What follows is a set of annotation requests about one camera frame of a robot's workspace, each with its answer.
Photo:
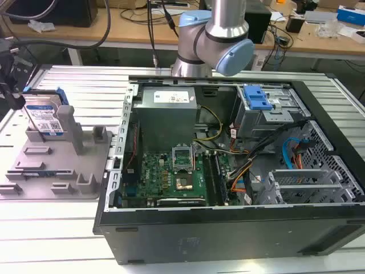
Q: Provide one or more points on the black monitor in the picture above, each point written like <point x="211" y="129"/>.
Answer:
<point x="57" y="12"/>

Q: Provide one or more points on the CPU socket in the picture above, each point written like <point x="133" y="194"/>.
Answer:
<point x="185" y="183"/>

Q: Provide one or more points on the hard disk in blue carrier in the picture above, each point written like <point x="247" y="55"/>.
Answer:
<point x="42" y="114"/>

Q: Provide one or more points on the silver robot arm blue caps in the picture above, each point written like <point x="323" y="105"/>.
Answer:
<point x="225" y="31"/>

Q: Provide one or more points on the black expansion slot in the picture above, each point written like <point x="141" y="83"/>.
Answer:
<point x="179" y="202"/>

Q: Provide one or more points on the RAM stick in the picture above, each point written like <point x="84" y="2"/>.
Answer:
<point x="37" y="172"/>

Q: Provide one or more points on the grey metal disk bay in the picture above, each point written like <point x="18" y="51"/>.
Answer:
<point x="273" y="117"/>

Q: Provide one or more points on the wooden desk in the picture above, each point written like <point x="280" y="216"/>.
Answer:
<point x="137" y="31"/>

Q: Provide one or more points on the blue white cardboard box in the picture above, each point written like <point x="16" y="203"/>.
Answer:
<point x="352" y="14"/>

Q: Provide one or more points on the black open PC case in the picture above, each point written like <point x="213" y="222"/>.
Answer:
<point x="228" y="237"/>

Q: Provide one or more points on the grey parts rack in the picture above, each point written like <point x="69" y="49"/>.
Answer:
<point x="54" y="160"/>

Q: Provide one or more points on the blue disk bay latch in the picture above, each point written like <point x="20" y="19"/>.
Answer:
<point x="256" y="98"/>

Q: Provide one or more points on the grey power supply unit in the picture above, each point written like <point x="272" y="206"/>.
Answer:
<point x="165" y="120"/>

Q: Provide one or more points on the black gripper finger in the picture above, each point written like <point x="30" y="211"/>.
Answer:
<point x="12" y="98"/>

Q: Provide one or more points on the small black container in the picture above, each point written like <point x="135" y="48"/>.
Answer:
<point x="294" y="24"/>

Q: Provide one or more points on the black RAM slot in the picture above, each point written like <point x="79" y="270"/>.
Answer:
<point x="221" y="179"/>
<point x="210" y="179"/>

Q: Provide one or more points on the black box on desk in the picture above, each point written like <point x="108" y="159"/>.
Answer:
<point x="258" y="24"/>

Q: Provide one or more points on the green motherboard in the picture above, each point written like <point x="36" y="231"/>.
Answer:
<point x="162" y="174"/>

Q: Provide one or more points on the silver expansion bracket frame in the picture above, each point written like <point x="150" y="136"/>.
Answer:
<point x="302" y="182"/>

